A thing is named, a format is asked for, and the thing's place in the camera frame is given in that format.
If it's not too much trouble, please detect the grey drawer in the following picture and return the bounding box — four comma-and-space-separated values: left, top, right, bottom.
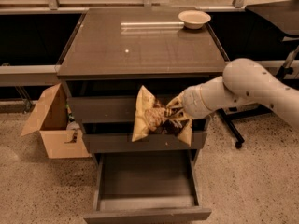
84, 150, 211, 224
66, 77, 209, 123
83, 119, 208, 153

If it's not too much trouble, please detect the bottle in cardboard box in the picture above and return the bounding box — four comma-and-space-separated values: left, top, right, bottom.
65, 105, 79, 130

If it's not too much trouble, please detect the grey middle drawer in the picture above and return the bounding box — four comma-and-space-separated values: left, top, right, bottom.
83, 119, 208, 153

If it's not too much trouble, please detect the white bowl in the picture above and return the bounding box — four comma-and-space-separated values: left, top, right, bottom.
178, 10, 211, 30

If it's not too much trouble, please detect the open cardboard box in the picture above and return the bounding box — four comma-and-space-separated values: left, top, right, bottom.
21, 84, 90, 159

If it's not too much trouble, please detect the grey bottom drawer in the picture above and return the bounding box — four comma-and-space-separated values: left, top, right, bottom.
84, 150, 211, 224

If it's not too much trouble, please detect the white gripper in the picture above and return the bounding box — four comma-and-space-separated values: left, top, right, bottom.
166, 85, 212, 125

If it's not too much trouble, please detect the grey drawer cabinet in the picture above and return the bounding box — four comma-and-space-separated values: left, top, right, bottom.
56, 7, 232, 161

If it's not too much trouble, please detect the grey top drawer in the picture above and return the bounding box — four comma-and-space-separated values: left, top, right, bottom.
66, 77, 209, 123

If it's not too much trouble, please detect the black rolling stand table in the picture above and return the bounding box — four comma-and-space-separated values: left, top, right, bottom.
216, 0, 299, 150

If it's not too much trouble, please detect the brown chip bag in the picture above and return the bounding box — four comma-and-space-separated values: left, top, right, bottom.
132, 86, 192, 146

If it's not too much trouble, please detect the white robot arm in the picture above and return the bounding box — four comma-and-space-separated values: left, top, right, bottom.
167, 59, 299, 130

